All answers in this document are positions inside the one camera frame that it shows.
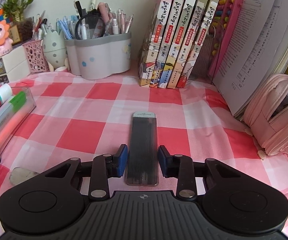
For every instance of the dark pencil lead case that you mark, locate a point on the dark pencil lead case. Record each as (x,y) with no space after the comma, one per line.
(142,165)

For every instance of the egg shaped pen holder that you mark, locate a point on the egg shaped pen holder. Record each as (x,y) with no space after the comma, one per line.
(55,52)

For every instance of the green capped marker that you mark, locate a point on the green capped marker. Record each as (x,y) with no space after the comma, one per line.
(18,100)

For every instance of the white eraser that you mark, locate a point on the white eraser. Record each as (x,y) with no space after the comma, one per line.
(19,175)

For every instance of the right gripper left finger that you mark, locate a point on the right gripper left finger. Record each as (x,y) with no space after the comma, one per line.
(103,167)

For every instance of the pink perforated pen basket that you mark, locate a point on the pink perforated pen basket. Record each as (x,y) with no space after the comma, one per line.
(35,57)

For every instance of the white spine book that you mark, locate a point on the white spine book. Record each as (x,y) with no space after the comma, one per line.
(204,27)

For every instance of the pink abacus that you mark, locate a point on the pink abacus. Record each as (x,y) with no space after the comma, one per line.
(223,24)

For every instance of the white grey pen holder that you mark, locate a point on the white grey pen holder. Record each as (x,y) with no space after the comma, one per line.
(98,58)

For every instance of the pink highlighter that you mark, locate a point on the pink highlighter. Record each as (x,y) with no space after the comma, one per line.
(8,131)

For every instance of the clear plastic organizer box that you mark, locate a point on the clear plastic organizer box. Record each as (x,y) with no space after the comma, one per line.
(30,103)

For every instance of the pink spine book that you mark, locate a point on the pink spine book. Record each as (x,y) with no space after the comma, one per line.
(152,41)

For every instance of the rubik's cube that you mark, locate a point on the rubik's cube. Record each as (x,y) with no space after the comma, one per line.
(2,16)

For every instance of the magnifying glass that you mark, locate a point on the magnifying glass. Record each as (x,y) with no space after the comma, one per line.
(89,27)

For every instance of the green bamboo plant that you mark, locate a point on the green bamboo plant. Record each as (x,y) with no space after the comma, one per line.
(14,9)

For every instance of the open printed paper book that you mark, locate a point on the open printed paper book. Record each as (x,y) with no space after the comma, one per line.
(257,42)

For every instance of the red white checkered tablecloth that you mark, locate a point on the red white checkered tablecloth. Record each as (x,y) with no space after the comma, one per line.
(75,117)

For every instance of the white drawer organizer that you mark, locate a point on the white drawer organizer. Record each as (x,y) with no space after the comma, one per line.
(14,66)

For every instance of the pink pencil case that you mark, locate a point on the pink pencil case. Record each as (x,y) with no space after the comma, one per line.
(267,114)

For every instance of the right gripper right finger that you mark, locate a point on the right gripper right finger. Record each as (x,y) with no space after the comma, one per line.
(180,167)

